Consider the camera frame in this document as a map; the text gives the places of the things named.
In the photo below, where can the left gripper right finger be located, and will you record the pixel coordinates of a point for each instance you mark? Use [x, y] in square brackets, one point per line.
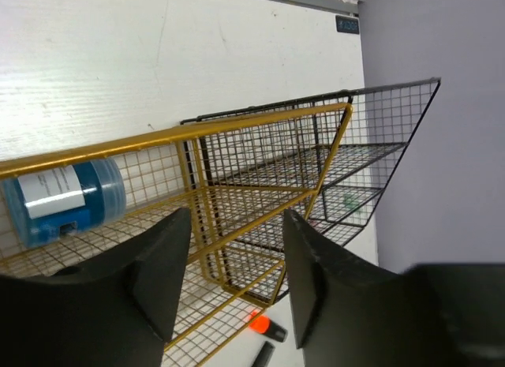
[349, 312]

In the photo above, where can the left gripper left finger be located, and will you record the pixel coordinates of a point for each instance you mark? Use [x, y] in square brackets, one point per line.
[98, 300]

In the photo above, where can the blue tape dispenser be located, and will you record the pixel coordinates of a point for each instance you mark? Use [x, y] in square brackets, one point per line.
[49, 205]

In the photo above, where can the right table label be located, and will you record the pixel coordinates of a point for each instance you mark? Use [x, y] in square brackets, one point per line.
[348, 25]

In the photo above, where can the black wire shelf rack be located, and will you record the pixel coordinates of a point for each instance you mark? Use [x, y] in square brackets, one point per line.
[331, 165]

